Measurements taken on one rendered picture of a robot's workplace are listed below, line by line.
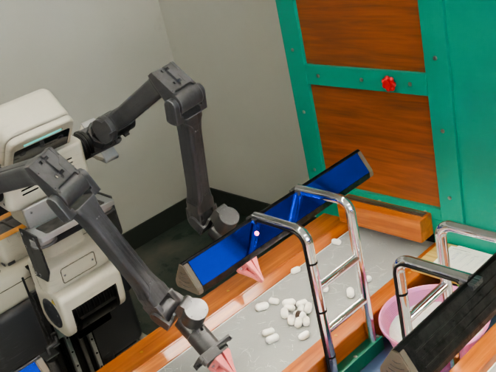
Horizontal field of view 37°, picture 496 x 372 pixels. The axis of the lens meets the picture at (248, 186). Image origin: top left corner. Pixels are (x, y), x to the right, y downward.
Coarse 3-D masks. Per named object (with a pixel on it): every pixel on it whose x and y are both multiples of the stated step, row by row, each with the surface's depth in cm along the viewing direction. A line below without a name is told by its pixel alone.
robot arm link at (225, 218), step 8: (224, 208) 200; (232, 208) 200; (192, 216) 205; (216, 216) 200; (224, 216) 198; (232, 216) 199; (192, 224) 206; (200, 224) 204; (208, 224) 204; (216, 224) 200; (224, 224) 198; (232, 224) 198; (200, 232) 206; (224, 232) 201
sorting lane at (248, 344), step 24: (360, 240) 225; (384, 240) 222; (336, 264) 215; (384, 264) 210; (288, 288) 209; (336, 288) 204; (240, 312) 203; (264, 312) 201; (288, 312) 198; (312, 312) 196; (336, 312) 194; (216, 336) 196; (240, 336) 193; (288, 336) 189; (312, 336) 187; (192, 360) 188; (240, 360) 184; (264, 360) 182; (288, 360) 180
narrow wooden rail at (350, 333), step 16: (416, 272) 198; (384, 288) 195; (384, 304) 189; (352, 320) 185; (336, 336) 181; (352, 336) 181; (384, 336) 191; (304, 352) 178; (320, 352) 177; (336, 352) 178; (288, 368) 174; (304, 368) 172; (320, 368) 175
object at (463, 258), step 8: (456, 248) 202; (464, 248) 202; (456, 256) 199; (464, 256) 198; (472, 256) 197; (480, 256) 196; (488, 256) 196; (456, 264) 195; (464, 264) 195; (472, 264) 194; (480, 264) 193; (472, 272) 191
